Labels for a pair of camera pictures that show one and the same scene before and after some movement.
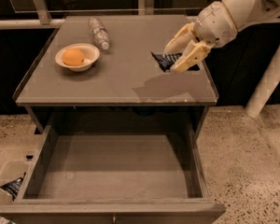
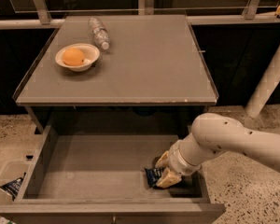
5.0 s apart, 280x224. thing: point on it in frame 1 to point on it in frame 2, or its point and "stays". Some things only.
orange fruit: x=73 y=57 stays
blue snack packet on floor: x=12 y=188 stays
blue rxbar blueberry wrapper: x=165 y=61 to x=153 y=174
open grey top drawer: x=115 y=173 stays
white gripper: x=215 y=24 to x=177 y=161
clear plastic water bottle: x=100 y=33 stays
